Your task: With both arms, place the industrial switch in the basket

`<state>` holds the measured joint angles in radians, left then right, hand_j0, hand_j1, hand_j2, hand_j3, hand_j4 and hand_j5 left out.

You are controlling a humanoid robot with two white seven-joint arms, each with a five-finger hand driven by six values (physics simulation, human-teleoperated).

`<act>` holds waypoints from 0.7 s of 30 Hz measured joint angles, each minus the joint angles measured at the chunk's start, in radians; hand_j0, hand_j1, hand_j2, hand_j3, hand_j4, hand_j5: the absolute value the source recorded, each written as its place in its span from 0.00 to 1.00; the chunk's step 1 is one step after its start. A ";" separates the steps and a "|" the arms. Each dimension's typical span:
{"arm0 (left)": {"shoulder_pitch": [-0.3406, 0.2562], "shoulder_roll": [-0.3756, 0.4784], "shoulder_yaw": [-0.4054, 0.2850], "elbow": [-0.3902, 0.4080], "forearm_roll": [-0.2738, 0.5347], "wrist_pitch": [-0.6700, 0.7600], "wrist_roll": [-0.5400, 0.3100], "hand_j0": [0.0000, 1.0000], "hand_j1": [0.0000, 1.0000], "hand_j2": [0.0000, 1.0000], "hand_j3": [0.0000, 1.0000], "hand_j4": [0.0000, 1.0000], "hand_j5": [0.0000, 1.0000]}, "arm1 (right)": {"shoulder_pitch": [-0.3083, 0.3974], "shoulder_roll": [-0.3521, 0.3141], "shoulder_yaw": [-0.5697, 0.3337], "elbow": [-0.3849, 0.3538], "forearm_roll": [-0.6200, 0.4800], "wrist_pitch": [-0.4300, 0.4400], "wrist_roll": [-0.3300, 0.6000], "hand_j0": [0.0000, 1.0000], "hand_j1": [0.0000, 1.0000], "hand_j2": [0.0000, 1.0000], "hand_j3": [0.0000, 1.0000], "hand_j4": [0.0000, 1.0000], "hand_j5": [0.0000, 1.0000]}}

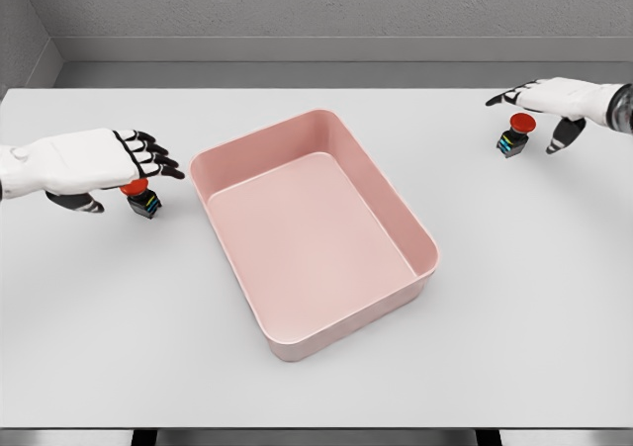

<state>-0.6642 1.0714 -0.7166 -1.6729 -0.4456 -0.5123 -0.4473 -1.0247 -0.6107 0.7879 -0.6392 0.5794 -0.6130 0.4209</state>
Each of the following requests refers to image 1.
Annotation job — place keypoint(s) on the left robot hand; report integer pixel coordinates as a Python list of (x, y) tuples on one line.
[(84, 161)]

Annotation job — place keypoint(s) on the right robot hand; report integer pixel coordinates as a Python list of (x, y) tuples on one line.
[(554, 95)]

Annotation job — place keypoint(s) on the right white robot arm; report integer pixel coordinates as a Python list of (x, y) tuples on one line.
[(617, 106)]

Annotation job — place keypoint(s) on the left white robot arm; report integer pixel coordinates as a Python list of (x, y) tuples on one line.
[(14, 169)]

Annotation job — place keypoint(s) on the pink rectangular basket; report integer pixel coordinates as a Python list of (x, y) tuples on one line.
[(311, 233)]

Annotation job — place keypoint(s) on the red button industrial switch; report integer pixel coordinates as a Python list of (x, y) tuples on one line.
[(142, 200), (515, 134)]

